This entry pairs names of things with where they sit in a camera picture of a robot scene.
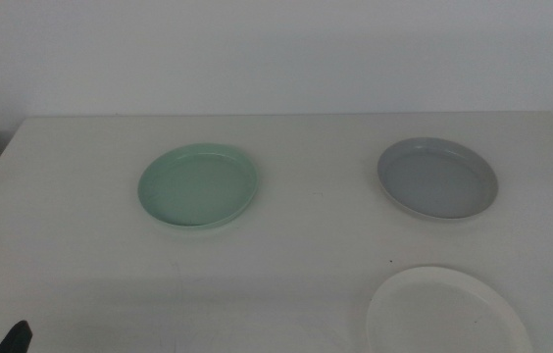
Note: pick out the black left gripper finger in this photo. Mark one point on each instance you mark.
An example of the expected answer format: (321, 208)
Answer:
(17, 339)

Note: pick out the pale green shallow bowl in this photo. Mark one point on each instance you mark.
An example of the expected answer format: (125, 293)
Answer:
(198, 188)

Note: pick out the white shallow bowl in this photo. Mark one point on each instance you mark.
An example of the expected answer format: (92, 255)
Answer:
(445, 316)

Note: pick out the grey shallow bowl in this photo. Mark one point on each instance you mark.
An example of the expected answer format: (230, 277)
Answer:
(437, 181)

